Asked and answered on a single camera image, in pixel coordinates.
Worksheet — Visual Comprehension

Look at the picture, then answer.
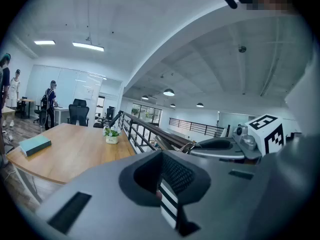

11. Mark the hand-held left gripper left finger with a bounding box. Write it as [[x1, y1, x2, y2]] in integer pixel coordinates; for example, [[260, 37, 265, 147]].
[[37, 150, 181, 240]]

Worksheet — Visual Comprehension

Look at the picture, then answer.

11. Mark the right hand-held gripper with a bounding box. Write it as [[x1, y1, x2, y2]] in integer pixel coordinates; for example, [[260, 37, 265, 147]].
[[189, 113, 286, 160]]

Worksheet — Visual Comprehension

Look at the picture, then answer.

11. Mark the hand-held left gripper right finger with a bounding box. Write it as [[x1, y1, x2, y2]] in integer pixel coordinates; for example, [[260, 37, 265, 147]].
[[162, 150, 260, 240]]

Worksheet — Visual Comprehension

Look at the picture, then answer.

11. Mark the black white striped card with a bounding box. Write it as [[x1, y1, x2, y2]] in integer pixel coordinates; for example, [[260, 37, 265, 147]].
[[159, 180, 179, 230]]

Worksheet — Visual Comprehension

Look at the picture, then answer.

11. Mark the distant black railing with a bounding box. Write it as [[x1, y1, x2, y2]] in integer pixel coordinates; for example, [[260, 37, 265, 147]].
[[169, 117, 227, 138]]

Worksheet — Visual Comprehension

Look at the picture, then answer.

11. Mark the white pot with blue flowers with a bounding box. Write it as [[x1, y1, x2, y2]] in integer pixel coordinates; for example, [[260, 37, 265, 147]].
[[102, 125, 122, 145]]

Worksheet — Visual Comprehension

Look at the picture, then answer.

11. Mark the black railing with wooden handrail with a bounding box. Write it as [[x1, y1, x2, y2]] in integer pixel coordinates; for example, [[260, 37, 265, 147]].
[[117, 110, 200, 155]]

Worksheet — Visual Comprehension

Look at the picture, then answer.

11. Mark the person's white shirt torso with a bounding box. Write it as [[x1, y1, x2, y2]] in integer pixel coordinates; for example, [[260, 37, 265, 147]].
[[246, 48, 320, 240]]

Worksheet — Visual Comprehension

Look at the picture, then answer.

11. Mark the black office chair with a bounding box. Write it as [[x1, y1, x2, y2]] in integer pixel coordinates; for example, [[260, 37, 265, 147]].
[[72, 98, 88, 108], [66, 103, 90, 127], [33, 103, 48, 124], [93, 105, 116, 129]]

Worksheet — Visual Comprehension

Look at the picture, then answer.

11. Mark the teal book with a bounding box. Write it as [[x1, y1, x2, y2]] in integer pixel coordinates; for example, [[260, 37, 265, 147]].
[[18, 135, 53, 157]]

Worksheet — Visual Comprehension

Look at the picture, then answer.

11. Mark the white desk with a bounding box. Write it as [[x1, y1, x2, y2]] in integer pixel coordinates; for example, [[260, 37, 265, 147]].
[[53, 106, 71, 127]]

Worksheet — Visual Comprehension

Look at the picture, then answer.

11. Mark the small wooden table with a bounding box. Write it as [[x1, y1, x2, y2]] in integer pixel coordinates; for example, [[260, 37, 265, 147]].
[[20, 98, 36, 119]]

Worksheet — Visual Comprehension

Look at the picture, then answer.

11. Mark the gripper-mounted fisheye camera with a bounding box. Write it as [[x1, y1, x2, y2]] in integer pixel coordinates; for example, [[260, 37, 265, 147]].
[[234, 123, 249, 137]]

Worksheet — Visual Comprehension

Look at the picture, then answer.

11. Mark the glass partition wall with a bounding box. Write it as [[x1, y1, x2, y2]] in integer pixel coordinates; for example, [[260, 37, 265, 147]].
[[24, 64, 124, 111]]

